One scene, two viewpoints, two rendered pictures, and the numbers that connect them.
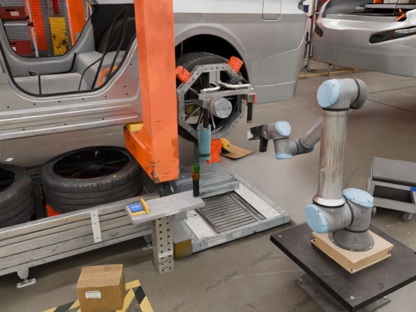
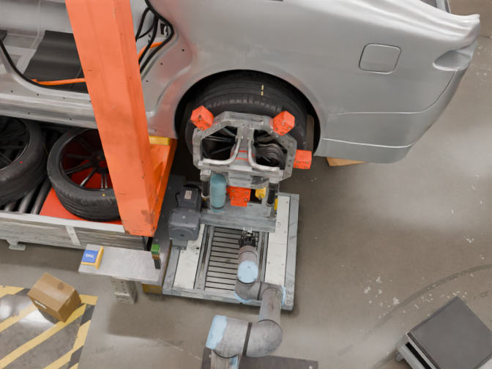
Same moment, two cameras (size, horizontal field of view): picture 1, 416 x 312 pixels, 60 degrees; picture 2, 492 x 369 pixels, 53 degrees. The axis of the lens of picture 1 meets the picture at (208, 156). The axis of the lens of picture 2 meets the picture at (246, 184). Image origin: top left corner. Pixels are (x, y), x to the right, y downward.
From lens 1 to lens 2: 1.92 m
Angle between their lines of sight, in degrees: 37
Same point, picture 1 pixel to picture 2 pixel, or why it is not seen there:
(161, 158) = (129, 220)
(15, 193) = (12, 176)
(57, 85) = not seen: hidden behind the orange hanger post
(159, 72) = (119, 158)
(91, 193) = (77, 204)
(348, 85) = (230, 343)
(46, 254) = (29, 238)
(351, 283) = not seen: outside the picture
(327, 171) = not seen: outside the picture
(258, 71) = (338, 125)
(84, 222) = (61, 230)
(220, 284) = (156, 347)
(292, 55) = (406, 118)
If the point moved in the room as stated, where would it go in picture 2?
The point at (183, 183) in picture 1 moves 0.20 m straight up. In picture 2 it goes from (177, 227) to (176, 208)
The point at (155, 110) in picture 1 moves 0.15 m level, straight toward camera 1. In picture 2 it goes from (118, 185) to (99, 209)
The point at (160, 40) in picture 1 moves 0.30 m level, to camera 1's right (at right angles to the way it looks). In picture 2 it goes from (117, 134) to (176, 168)
